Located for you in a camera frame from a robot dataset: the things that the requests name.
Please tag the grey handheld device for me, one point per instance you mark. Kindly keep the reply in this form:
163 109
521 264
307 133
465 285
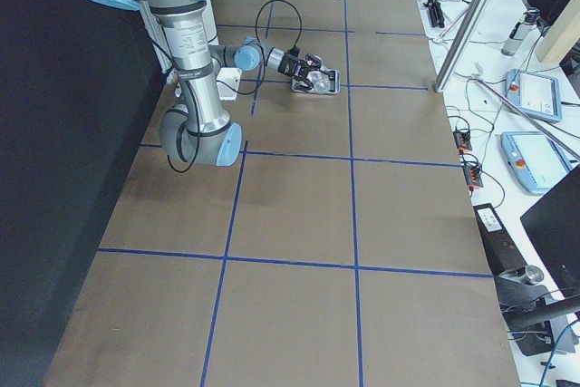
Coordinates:
528 21

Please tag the orange black connector block near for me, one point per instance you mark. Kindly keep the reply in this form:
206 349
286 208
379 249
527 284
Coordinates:
472 174

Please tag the blue teach pendant near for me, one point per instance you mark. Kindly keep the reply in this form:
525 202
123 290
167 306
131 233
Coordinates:
537 163

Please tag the orange black connector block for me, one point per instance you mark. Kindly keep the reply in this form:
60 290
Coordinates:
462 141
472 174

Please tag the digital kitchen scale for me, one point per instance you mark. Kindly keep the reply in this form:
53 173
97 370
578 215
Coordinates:
336 77

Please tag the aluminium frame post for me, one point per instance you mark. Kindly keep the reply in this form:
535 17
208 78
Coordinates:
460 43

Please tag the blue teach pendant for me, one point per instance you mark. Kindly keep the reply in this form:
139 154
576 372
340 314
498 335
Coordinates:
537 163
535 94

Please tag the glass sauce bottle metal spout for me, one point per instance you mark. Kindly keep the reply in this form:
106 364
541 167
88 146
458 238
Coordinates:
322 83

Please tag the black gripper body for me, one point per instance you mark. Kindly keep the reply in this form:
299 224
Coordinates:
288 64

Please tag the black box with white label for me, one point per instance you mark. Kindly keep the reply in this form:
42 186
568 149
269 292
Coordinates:
501 251

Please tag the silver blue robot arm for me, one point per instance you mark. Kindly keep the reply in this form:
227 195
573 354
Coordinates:
197 129

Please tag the orange black connector block far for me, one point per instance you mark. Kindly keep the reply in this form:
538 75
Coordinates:
462 141

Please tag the blue teach pendant far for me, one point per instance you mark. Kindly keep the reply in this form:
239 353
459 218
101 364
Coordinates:
535 94

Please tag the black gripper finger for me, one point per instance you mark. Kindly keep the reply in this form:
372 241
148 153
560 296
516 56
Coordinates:
316 67
302 85

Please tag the black folded tripod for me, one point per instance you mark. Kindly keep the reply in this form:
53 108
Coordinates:
435 13

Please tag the black monitor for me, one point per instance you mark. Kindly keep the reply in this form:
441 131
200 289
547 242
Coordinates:
552 226

